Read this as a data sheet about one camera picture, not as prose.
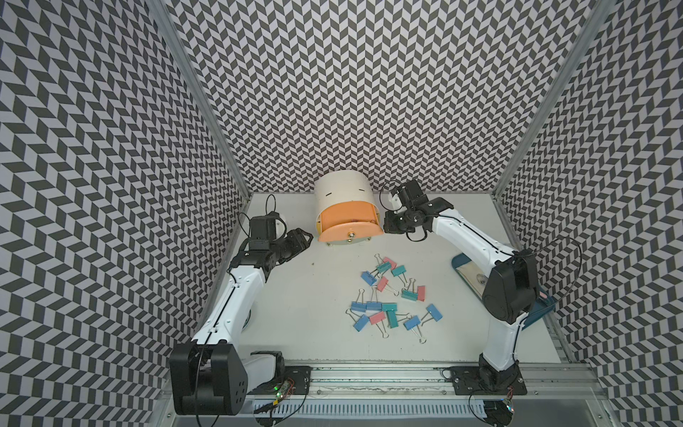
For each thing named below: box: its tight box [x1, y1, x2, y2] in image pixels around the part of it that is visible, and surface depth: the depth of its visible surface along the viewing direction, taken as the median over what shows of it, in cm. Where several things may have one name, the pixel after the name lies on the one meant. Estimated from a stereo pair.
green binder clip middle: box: [401, 277, 419, 302], surface depth 93 cm
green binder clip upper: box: [390, 265, 409, 288], surface depth 96 cm
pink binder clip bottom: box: [369, 311, 390, 339], surface depth 86 cm
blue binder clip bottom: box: [402, 314, 427, 345], surface depth 85 cm
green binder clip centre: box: [382, 302, 398, 316], surface depth 88 cm
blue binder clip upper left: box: [360, 270, 378, 287], surface depth 96 cm
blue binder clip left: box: [350, 288, 367, 313], surface depth 90 cm
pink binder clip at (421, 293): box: [417, 285, 426, 302], surface depth 92 cm
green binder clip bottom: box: [385, 310, 412, 329], surface depth 86 cm
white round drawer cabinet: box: [314, 169, 384, 245], surface depth 88 cm
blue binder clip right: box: [420, 303, 443, 327], surface depth 89 cm
